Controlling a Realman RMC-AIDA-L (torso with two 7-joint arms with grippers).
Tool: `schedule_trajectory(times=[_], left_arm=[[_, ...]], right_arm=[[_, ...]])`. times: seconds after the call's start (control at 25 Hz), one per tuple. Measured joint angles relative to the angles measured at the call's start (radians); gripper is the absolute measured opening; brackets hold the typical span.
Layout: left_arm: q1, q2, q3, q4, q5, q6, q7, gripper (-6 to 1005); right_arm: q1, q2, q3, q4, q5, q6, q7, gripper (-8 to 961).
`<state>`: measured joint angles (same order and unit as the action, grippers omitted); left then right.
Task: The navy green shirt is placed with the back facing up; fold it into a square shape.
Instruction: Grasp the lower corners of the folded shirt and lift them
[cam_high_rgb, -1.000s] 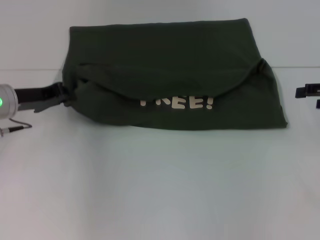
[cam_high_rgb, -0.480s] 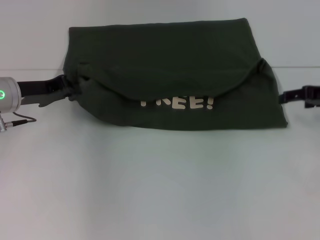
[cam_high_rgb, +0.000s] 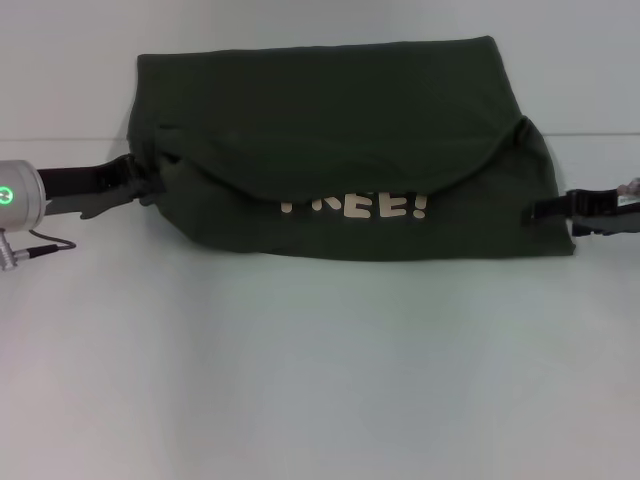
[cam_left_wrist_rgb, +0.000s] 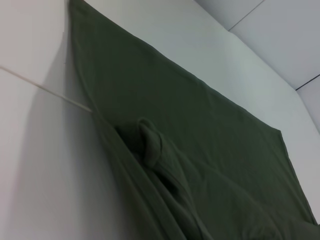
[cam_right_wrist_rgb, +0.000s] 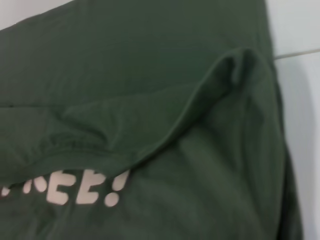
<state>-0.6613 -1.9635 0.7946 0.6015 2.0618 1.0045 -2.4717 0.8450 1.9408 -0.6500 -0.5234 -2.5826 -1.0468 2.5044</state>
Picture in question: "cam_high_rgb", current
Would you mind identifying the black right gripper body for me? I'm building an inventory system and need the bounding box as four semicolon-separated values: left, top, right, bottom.
571;185;640;237

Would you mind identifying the dark green t-shirt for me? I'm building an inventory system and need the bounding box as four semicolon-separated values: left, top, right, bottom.
125;34;576;264

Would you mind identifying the dark cable with silver plug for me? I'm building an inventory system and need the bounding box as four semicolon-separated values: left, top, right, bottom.
0;226;77;272

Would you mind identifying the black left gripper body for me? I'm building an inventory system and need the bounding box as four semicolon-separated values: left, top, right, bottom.
35;157;147;222

